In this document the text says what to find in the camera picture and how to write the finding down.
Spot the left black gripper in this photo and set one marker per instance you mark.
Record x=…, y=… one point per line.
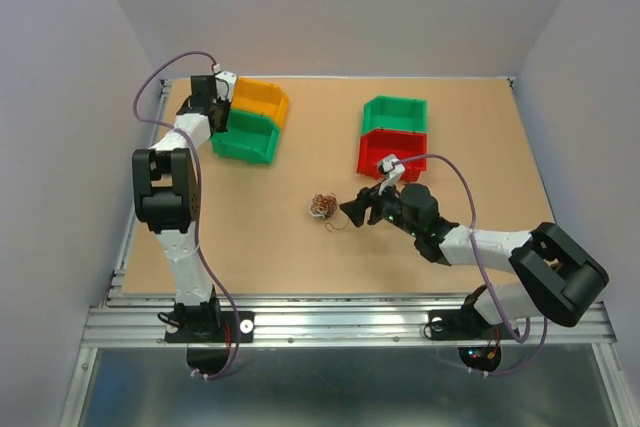
x=225, y=104

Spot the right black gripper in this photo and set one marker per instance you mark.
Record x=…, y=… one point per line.
x=366, y=197

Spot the yellow plastic bin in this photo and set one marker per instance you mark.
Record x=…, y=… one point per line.
x=261, y=98

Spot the green plastic bin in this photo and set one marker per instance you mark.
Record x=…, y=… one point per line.
x=249, y=137
x=395, y=113

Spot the red plastic bin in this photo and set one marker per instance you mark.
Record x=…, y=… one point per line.
x=380, y=143

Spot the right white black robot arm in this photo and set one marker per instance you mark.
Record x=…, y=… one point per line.
x=557, y=278

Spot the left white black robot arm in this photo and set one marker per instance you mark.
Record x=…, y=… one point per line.
x=193, y=285

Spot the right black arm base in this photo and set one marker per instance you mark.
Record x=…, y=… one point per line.
x=457, y=325

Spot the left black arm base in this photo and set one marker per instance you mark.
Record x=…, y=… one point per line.
x=206, y=323

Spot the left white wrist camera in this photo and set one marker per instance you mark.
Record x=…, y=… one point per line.
x=225, y=82

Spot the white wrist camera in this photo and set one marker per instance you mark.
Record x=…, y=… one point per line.
x=225, y=82
x=391, y=169

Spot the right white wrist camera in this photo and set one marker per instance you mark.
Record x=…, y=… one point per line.
x=391, y=169

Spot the aluminium left side rail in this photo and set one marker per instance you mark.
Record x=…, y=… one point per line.
x=154, y=183

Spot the aluminium rail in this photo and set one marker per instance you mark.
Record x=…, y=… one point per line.
x=281, y=322
x=154, y=183

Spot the aluminium front rail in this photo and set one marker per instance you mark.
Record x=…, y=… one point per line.
x=281, y=322

